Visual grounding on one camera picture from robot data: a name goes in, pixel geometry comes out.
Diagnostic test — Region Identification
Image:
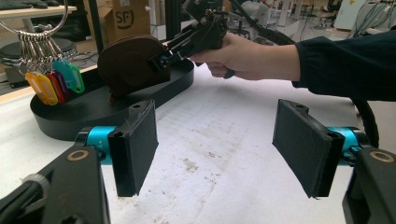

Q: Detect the black oval tray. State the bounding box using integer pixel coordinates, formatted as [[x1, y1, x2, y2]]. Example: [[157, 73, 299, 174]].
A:
[[30, 59, 195, 142]]

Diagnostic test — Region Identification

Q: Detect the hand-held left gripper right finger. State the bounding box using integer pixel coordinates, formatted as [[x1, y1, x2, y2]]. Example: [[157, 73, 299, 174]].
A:
[[272, 99, 346, 199]]

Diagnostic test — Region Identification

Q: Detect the brown round leather pouch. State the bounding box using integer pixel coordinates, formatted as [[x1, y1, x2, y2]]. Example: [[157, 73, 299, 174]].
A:
[[97, 35, 172, 105]]

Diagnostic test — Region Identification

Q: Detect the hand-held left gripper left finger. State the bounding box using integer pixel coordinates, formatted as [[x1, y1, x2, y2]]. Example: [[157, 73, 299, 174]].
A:
[[107, 99, 159, 198]]

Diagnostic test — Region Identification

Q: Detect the black upright tray pole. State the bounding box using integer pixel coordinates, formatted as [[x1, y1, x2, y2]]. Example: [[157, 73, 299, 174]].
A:
[[88, 0, 106, 54]]

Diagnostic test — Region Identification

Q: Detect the black metal post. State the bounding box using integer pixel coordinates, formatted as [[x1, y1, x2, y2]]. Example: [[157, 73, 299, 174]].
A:
[[164, 0, 182, 41]]

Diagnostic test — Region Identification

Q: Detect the wooden desk with keyboards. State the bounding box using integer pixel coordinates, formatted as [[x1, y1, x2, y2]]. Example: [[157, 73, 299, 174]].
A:
[[0, 0, 78, 22]]

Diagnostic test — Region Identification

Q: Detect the brown cardboard box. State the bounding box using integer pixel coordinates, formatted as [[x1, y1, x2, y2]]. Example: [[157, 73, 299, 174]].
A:
[[106, 0, 152, 37]]

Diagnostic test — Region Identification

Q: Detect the white cabinet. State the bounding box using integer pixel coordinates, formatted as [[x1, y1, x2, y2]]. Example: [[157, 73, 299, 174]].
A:
[[333, 0, 368, 31]]

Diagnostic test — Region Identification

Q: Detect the key ring with coloured tags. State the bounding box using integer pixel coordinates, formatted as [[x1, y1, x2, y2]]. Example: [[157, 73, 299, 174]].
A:
[[0, 0, 86, 106]]

